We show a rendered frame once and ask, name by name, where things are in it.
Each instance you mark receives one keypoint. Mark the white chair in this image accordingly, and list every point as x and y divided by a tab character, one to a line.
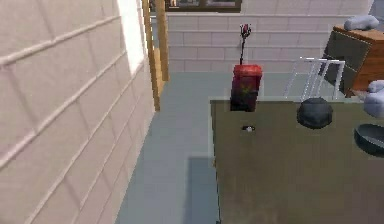
316	78

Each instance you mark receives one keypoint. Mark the small black and white object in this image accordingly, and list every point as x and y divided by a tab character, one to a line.
248	128

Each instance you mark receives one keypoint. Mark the red vase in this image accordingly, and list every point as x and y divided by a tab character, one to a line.
246	87

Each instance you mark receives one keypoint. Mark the dark red flower stem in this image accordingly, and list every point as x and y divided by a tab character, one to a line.
244	40

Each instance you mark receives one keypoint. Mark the dark framed window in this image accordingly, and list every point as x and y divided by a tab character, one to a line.
203	5

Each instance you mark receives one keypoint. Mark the dark green table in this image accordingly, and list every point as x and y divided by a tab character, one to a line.
293	173

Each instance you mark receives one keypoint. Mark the dark grey round pot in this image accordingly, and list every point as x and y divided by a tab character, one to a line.
314	113

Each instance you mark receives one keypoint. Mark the brown wooden chest of drawers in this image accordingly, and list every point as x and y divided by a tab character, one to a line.
360	60

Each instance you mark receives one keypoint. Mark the dark grey bowl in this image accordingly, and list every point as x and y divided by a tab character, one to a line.
370	138

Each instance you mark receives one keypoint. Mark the grey lump statue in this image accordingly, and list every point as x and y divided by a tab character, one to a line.
361	22

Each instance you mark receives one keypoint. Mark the wooden door frame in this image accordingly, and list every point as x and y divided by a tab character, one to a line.
158	50

